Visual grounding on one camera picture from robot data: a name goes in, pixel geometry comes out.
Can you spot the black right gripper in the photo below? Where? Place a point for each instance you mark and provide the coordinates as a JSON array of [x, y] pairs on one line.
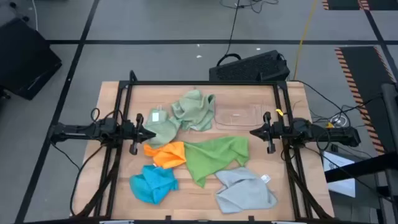
[[275, 130]]

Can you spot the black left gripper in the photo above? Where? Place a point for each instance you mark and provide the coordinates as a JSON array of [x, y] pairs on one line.
[[130, 132]]

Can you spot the orange microfiber towel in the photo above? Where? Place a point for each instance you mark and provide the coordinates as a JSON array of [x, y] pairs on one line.
[[166, 154]]

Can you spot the blue microfiber towel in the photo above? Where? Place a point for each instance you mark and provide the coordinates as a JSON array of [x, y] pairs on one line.
[[152, 185]]

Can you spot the bright green microfiber towel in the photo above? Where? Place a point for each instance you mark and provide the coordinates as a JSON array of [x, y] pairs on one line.
[[214, 155]]

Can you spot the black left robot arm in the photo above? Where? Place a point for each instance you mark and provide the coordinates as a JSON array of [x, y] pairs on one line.
[[74, 130]]

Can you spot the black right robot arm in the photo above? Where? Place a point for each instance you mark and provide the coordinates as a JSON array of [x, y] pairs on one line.
[[335, 135]]

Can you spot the pale green microfiber towel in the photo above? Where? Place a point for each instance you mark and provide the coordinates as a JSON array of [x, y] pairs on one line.
[[161, 129], [194, 109]]

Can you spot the grey waffle microfiber towel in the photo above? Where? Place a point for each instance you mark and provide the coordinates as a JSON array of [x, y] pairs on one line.
[[245, 193]]

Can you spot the clear plastic bin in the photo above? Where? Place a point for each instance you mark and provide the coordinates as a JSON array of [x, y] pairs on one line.
[[236, 119]]

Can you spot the black perforated computer case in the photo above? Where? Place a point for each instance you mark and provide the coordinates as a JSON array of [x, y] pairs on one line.
[[248, 67]]

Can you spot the silver metal bar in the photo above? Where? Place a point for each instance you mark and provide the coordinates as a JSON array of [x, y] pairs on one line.
[[289, 222], [116, 222]]

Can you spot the white printed sheet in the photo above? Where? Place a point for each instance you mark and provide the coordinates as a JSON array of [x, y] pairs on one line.
[[339, 186]]

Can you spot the black metal beam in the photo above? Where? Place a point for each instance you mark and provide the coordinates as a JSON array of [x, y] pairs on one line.
[[360, 168]]

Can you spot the black hazard-striped floor mat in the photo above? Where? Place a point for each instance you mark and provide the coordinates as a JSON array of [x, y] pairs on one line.
[[382, 3], [342, 3], [363, 71]]

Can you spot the black equipment case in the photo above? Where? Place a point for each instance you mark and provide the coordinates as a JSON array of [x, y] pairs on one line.
[[25, 59]]

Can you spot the black aluminium table frame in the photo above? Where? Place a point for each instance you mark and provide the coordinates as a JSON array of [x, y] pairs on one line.
[[202, 83]]

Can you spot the grey metal post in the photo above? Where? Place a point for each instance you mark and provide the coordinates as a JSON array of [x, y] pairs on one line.
[[391, 118]]

